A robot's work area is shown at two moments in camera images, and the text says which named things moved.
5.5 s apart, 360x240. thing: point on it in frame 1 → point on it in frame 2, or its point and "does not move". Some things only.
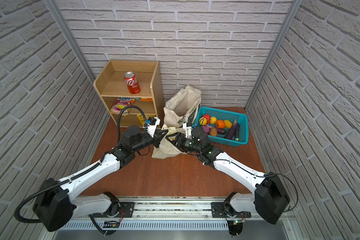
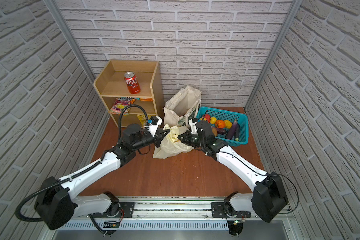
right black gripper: x=176 y=142 → x=188 y=135
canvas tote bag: x=180 y=109 does not move
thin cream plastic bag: x=166 y=149 does not move
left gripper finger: x=160 y=132 does not move
